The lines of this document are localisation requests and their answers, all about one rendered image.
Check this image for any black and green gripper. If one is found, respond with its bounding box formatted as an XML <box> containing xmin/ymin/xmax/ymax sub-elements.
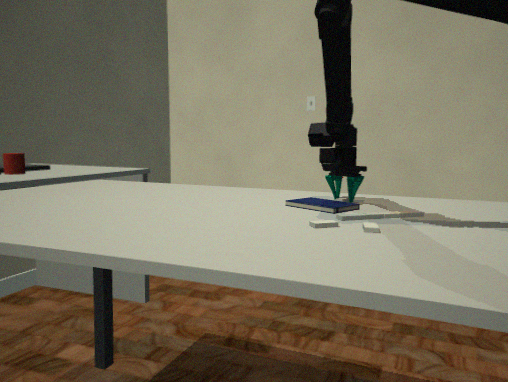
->
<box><xmin>325</xmin><ymin>166</ymin><xmax>367</xmax><ymax>203</ymax></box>

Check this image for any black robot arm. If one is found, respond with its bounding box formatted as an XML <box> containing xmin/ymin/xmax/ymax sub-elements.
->
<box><xmin>308</xmin><ymin>0</ymin><xmax>508</xmax><ymax>171</ymax></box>

